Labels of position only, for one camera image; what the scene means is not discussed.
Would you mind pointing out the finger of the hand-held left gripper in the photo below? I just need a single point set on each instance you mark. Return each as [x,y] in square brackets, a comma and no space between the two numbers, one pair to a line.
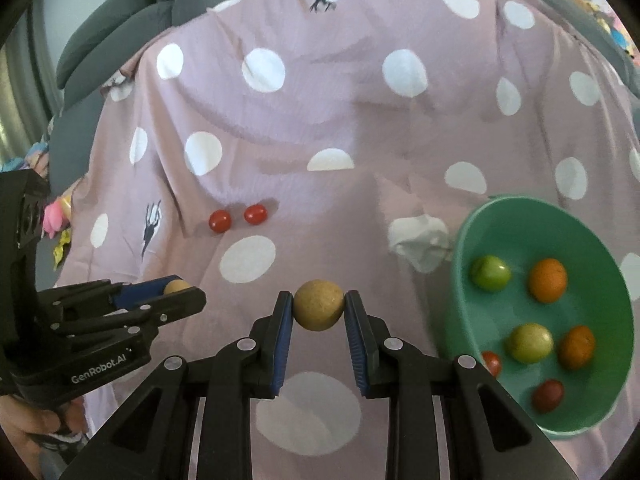
[145,290]
[180,302]

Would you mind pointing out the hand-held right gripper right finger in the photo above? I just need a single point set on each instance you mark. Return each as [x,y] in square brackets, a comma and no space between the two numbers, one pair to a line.
[356,345]

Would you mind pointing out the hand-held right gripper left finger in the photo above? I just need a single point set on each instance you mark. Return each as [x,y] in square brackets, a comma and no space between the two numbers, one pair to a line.
[282,340]

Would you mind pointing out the brown round longan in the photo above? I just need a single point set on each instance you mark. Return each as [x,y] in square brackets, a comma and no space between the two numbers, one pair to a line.
[177,287]
[318,305]

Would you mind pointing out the red cherry tomato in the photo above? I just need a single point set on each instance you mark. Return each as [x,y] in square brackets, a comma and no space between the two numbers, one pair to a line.
[256,214]
[220,220]
[548,395]
[492,362]

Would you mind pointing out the green round fruit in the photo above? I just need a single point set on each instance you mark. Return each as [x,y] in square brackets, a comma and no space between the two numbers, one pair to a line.
[491,273]

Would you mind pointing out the yellow-green round fruit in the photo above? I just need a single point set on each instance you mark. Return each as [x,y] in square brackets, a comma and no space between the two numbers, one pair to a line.
[531,343]

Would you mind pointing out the orange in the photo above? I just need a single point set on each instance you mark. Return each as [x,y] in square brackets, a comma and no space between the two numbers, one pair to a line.
[548,280]
[576,347]

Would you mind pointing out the green plastic bowl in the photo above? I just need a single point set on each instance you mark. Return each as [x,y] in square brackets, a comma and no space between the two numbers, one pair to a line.
[600,270]

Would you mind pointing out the person's left hand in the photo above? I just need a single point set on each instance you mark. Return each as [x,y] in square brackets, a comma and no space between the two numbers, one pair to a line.
[30,425]

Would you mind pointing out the yellow toy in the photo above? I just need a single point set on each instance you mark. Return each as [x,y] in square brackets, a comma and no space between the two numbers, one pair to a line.
[60,250]

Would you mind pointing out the pink plush toy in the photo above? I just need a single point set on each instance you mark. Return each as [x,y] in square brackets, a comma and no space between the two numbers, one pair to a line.
[52,215]

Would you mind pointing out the pastel plush toy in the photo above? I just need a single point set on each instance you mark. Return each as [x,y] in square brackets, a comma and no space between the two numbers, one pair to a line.
[30,157]

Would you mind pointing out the pink polka dot blanket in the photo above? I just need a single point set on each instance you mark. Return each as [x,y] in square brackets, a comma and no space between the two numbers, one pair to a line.
[325,120]

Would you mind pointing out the grey curtain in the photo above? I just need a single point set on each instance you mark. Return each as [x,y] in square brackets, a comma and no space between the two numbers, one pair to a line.
[15,100]

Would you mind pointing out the grey sofa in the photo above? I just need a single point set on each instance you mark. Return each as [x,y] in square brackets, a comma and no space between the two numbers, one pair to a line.
[100,45]

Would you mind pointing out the pile of plush toys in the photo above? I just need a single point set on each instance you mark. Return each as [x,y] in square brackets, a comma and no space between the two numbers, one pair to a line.
[620,35]

